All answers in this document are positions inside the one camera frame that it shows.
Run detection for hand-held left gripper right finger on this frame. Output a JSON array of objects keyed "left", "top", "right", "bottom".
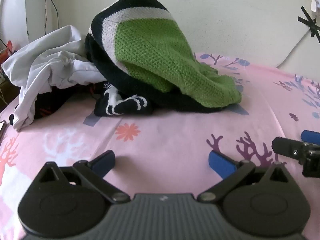
[{"left": 197, "top": 150, "right": 296, "bottom": 202}]

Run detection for red plastic bag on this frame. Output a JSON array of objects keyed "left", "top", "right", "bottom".
[{"left": 0, "top": 40, "right": 16, "bottom": 61}]

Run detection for pink floral bedsheet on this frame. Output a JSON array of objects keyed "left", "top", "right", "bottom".
[{"left": 0, "top": 52, "right": 320, "bottom": 240}]

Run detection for white power cable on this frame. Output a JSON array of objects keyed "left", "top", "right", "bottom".
[{"left": 275, "top": 31, "right": 320, "bottom": 68}]

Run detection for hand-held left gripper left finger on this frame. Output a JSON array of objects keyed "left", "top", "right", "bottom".
[{"left": 34, "top": 150, "right": 131, "bottom": 203}]

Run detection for navy deer print garment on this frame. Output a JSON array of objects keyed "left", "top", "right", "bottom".
[{"left": 94, "top": 81, "right": 154, "bottom": 117}]

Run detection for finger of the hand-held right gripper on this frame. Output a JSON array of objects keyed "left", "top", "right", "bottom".
[
  {"left": 272, "top": 137, "right": 304, "bottom": 159},
  {"left": 301, "top": 130, "right": 320, "bottom": 146}
]

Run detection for black tape cross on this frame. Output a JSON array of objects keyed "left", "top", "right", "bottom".
[{"left": 297, "top": 6, "right": 320, "bottom": 38}]

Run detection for green striped knit sweater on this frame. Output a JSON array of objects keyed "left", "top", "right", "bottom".
[{"left": 84, "top": 0, "right": 242, "bottom": 114}]

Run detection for thin black wall cable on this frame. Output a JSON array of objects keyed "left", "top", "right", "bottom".
[{"left": 42, "top": 0, "right": 61, "bottom": 32}]

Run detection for black and red garment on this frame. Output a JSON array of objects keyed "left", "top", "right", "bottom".
[{"left": 33, "top": 83, "right": 102, "bottom": 120}]

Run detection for white curved panel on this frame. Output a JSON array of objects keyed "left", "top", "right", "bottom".
[{"left": 0, "top": 0, "right": 28, "bottom": 52}]

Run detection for white garment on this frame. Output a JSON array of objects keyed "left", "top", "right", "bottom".
[{"left": 1, "top": 25, "right": 107, "bottom": 132}]

